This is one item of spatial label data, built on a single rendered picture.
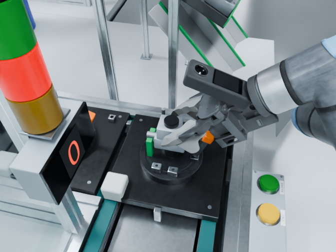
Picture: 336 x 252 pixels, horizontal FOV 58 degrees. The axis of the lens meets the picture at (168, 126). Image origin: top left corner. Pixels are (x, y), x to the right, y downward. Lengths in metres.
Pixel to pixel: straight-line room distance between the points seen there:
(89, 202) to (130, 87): 0.50
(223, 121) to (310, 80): 0.15
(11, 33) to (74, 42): 1.01
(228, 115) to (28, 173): 0.32
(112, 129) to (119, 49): 0.53
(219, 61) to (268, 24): 2.48
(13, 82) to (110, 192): 0.36
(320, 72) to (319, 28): 2.98
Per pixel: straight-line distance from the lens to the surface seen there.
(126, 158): 0.69
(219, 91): 0.49
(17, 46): 0.31
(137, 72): 1.10
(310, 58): 0.47
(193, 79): 0.48
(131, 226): 0.67
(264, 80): 0.49
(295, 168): 0.87
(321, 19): 3.61
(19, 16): 0.30
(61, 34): 1.38
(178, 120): 0.59
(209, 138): 0.60
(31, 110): 0.35
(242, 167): 0.71
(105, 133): 0.75
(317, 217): 0.81
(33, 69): 0.32
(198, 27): 0.86
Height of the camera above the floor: 1.52
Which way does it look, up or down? 47 degrees down
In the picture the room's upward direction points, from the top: straight up
